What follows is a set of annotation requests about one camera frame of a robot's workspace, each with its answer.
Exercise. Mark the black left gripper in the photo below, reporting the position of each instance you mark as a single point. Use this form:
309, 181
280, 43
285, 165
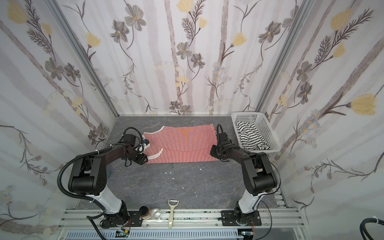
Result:
139, 157

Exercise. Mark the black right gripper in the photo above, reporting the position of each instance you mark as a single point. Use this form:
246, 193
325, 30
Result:
215, 151

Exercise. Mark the red white striped tank top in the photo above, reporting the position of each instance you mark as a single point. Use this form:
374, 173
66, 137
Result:
171, 145

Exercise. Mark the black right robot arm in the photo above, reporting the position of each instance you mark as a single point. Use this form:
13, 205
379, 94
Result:
259, 180

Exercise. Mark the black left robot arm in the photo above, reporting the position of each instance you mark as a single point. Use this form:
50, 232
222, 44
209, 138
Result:
88, 181

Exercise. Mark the black white striped tank top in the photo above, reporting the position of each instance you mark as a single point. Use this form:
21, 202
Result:
250, 137

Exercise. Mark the white plastic laundry basket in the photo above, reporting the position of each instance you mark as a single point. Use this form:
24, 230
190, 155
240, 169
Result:
263, 125

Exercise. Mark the clear glass cup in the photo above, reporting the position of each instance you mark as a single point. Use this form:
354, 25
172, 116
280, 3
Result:
156, 214

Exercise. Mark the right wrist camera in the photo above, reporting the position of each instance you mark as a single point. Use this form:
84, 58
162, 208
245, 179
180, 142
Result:
223, 140

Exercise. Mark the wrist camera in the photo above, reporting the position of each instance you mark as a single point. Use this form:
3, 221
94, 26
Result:
223, 140
138, 143

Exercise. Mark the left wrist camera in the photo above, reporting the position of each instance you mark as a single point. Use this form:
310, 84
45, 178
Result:
138, 143

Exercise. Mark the cream handled peeler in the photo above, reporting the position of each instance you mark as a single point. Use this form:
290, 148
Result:
172, 204

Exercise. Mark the white slotted cable duct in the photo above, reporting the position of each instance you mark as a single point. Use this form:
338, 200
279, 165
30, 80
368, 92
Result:
188, 234

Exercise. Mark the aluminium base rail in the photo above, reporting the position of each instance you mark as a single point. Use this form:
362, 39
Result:
275, 224

